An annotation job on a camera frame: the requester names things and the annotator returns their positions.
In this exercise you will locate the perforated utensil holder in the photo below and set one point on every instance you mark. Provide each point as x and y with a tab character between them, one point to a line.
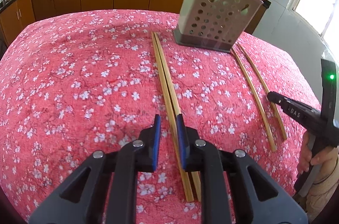
214	24

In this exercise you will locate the person's right hand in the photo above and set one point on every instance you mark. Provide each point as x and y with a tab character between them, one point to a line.
327	158

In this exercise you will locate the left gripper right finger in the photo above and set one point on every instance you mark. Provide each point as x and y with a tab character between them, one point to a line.
233	185

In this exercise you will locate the red floral tablecloth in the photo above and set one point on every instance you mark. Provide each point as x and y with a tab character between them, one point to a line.
82	82

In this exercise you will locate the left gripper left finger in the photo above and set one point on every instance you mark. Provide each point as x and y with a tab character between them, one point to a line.
103	188

